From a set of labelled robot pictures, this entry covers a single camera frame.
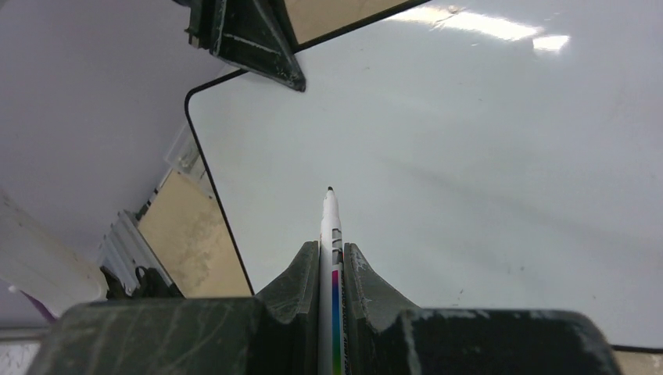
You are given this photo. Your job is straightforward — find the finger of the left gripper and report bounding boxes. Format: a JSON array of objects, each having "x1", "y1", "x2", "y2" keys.
[{"x1": 174, "y1": 0, "x2": 306, "y2": 92}]

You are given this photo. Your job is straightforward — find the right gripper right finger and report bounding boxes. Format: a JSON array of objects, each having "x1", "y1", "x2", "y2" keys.
[{"x1": 343, "y1": 243, "x2": 417, "y2": 374}]

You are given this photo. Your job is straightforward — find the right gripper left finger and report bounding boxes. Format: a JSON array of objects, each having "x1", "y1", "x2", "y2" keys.
[{"x1": 253, "y1": 241, "x2": 320, "y2": 374}]

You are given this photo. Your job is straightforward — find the white whiteboard marker pen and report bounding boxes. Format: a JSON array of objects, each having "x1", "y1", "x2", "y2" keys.
[{"x1": 317, "y1": 187, "x2": 349, "y2": 374}]

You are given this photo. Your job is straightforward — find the white whiteboard black frame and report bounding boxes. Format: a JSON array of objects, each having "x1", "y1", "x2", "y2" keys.
[{"x1": 185, "y1": 1, "x2": 662, "y2": 349}]

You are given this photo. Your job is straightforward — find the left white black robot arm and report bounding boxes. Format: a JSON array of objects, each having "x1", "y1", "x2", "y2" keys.
[{"x1": 1, "y1": 1, "x2": 285, "y2": 317}]

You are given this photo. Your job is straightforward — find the aluminium frame rail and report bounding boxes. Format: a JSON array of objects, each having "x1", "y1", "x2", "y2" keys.
[{"x1": 0, "y1": 209, "x2": 182, "y2": 375}]

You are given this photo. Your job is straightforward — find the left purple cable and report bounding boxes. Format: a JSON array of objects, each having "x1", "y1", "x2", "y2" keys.
[{"x1": 18, "y1": 289, "x2": 58, "y2": 324}]

